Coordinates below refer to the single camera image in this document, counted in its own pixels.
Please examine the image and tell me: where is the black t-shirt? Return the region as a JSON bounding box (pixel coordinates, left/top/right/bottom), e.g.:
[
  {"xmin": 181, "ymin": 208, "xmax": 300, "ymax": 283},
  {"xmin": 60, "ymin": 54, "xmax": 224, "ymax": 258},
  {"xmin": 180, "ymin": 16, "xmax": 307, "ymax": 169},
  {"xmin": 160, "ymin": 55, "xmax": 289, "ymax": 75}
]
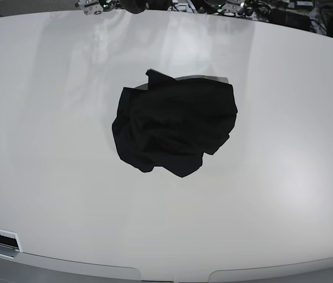
[{"xmin": 112, "ymin": 69, "xmax": 238, "ymax": 177}]

